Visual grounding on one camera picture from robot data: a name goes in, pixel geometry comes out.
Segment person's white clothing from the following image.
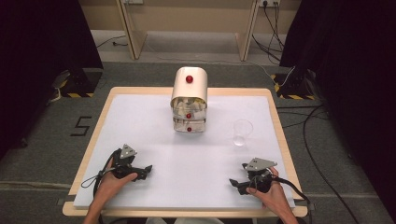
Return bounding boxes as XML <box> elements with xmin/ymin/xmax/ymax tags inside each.
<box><xmin>145</xmin><ymin>217</ymin><xmax>226</xmax><ymax>224</ymax></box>

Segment wooden stand frame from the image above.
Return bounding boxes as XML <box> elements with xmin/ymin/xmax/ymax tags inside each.
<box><xmin>115</xmin><ymin>0</ymin><xmax>262</xmax><ymax>63</ymax></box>

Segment person's right hand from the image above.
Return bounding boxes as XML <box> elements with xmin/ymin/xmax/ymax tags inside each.
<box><xmin>245</xmin><ymin>166</ymin><xmax>289</xmax><ymax>210</ymax></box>

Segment black floor cable bundle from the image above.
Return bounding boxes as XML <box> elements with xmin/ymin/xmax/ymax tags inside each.
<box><xmin>276</xmin><ymin>104</ymin><xmax>363</xmax><ymax>224</ymax></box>

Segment black cables from socket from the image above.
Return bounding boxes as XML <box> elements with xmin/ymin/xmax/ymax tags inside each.
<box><xmin>251</xmin><ymin>1</ymin><xmax>287</xmax><ymax>63</ymax></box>

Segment clear plastic cup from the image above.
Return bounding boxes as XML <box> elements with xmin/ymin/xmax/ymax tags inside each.
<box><xmin>232</xmin><ymin>119</ymin><xmax>254</xmax><ymax>147</ymax></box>

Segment black curtain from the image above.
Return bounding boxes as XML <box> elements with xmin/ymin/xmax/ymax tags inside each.
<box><xmin>278</xmin><ymin>0</ymin><xmax>396</xmax><ymax>220</ymax></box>
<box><xmin>0</xmin><ymin>0</ymin><xmax>105</xmax><ymax>161</ymax></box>

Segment white table mat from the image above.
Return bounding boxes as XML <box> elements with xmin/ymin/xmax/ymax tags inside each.
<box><xmin>73</xmin><ymin>93</ymin><xmax>296</xmax><ymax>211</ymax></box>

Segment cream drawer cabinet red knobs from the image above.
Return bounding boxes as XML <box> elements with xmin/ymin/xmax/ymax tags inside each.
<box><xmin>169</xmin><ymin>65</ymin><xmax>209</xmax><ymax>134</ymax></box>

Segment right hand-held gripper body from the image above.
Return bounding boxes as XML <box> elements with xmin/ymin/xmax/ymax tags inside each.
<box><xmin>242</xmin><ymin>157</ymin><xmax>278</xmax><ymax>194</ymax></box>

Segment wooden table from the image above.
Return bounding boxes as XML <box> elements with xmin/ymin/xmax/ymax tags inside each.
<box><xmin>62</xmin><ymin>86</ymin><xmax>309</xmax><ymax>218</ymax></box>

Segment black yellow striped base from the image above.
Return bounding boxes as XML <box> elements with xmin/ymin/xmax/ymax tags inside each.
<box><xmin>50</xmin><ymin>68</ymin><xmax>104</xmax><ymax>99</ymax></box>
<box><xmin>269</xmin><ymin>72</ymin><xmax>318</xmax><ymax>102</ymax></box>

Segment person's left hand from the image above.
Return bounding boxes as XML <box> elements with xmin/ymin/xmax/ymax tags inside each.
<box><xmin>98</xmin><ymin>167</ymin><xmax>139</xmax><ymax>204</ymax></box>

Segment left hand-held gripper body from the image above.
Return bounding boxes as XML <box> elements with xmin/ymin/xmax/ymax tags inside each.
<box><xmin>109</xmin><ymin>143</ymin><xmax>148</xmax><ymax>182</ymax></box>

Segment right hand-held gripper cable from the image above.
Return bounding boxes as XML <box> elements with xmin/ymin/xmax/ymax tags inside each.
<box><xmin>270</xmin><ymin>175</ymin><xmax>313</xmax><ymax>224</ymax></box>

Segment white wall socket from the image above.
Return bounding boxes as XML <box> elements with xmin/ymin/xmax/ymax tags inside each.
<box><xmin>259</xmin><ymin>0</ymin><xmax>282</xmax><ymax>8</ymax></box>

